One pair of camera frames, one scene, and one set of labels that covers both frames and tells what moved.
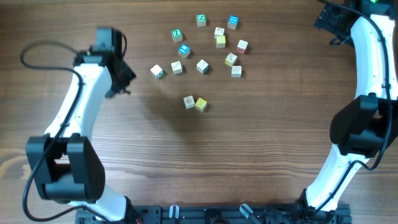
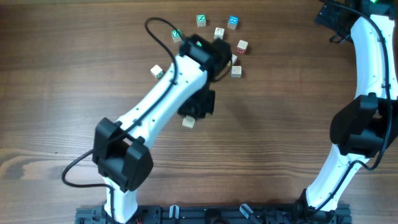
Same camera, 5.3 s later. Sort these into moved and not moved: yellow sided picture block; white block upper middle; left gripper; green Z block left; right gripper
Moved: left gripper
Not moved: green Z block left; white block upper middle; yellow sided picture block; right gripper
